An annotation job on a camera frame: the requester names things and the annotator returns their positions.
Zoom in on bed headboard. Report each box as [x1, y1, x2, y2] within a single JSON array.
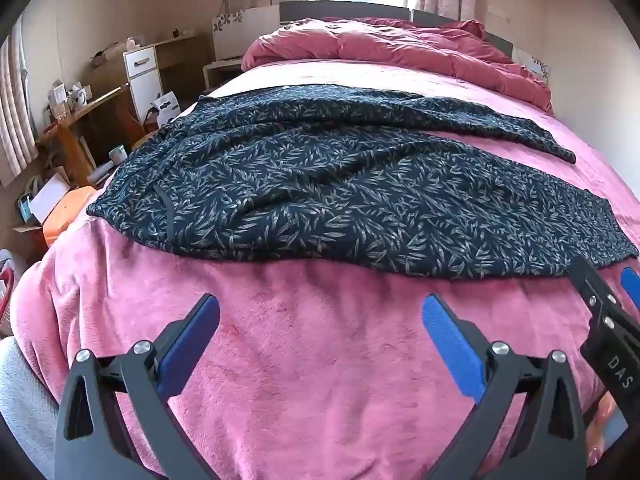
[[212, 1, 551, 82]]

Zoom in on white drawer cabinet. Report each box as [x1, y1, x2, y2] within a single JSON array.
[[122, 45, 164, 122]]

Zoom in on black and white box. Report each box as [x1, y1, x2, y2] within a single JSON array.
[[149, 92, 183, 129]]

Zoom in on person's right hand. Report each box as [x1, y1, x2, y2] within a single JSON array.
[[582, 389, 632, 469]]

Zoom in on white bedside table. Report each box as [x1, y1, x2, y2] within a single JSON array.
[[203, 59, 247, 96]]

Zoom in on pink striped curtain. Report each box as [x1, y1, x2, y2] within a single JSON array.
[[0, 24, 40, 188]]

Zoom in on grey fabric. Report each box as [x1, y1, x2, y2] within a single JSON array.
[[0, 335, 68, 480]]

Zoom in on small white box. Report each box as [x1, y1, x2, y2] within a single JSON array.
[[49, 81, 69, 112]]

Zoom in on wooden shelf unit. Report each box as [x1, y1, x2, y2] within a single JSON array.
[[82, 34, 212, 112]]

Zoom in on orange box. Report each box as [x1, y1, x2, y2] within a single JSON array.
[[42, 186, 99, 249]]

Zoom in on wooden desk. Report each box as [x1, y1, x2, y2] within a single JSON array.
[[35, 85, 137, 188]]

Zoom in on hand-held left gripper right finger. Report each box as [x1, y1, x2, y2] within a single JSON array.
[[422, 293, 586, 480]]

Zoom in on red rimmed basket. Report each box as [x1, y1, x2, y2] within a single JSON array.
[[0, 249, 24, 337]]

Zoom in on red duvet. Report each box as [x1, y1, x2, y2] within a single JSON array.
[[241, 16, 555, 113]]

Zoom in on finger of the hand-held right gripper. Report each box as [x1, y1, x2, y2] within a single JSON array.
[[570, 257, 632, 343], [619, 266, 640, 311]]

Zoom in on pink fleece blanket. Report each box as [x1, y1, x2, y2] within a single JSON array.
[[10, 57, 640, 480]]

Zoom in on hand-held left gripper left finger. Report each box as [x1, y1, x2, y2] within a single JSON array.
[[55, 292, 221, 480]]

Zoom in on white carton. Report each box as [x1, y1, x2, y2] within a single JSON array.
[[27, 175, 72, 224]]

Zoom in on dark leaf print pants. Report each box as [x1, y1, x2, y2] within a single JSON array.
[[86, 85, 640, 281]]

